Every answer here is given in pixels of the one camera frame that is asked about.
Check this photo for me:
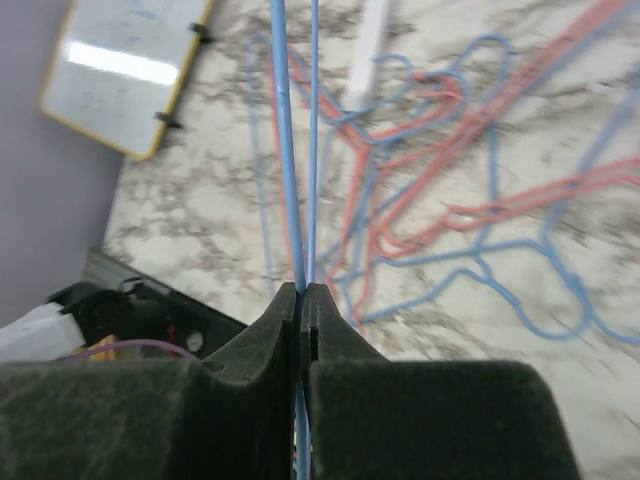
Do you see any white clothes rack frame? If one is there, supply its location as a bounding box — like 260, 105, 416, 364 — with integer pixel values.
343, 0, 393, 111

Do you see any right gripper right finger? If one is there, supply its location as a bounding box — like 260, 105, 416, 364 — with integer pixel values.
302, 284, 580, 480

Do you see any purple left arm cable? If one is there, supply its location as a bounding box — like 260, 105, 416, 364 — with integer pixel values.
74, 338, 201, 361

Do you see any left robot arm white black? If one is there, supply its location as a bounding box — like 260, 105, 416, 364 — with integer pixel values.
1, 278, 205, 364

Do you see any small yellow-framed whiteboard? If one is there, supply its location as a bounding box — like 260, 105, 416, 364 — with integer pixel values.
39, 1, 214, 160

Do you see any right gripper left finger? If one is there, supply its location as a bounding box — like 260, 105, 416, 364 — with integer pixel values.
1, 283, 297, 479

